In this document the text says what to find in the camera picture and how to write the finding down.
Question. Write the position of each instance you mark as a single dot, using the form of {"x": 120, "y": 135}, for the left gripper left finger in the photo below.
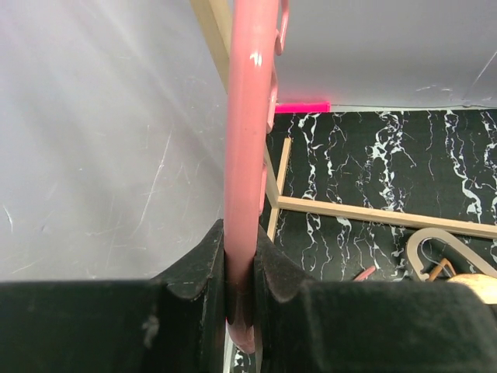
{"x": 174, "y": 322}

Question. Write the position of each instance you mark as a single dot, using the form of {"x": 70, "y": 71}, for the pink curved wire hanger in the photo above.
{"x": 365, "y": 274}

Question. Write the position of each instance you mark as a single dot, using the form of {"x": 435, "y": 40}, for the pink tape strip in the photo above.
{"x": 315, "y": 107}

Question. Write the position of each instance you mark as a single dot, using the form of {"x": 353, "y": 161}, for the wooden hanger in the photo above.
{"x": 484, "y": 286}

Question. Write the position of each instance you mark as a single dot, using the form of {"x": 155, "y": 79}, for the beige flat plastic hanger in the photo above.
{"x": 428, "y": 245}

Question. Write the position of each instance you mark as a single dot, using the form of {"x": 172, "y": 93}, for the pink wavy wire hanger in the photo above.
{"x": 258, "y": 35}

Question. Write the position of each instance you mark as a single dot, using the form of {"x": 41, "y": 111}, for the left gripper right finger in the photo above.
{"x": 306, "y": 325}

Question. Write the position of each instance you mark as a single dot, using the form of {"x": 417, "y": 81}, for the wooden garment rack frame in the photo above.
{"x": 215, "y": 20}

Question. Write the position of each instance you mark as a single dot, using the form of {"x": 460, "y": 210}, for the orange plastic curved hanger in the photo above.
{"x": 444, "y": 266}

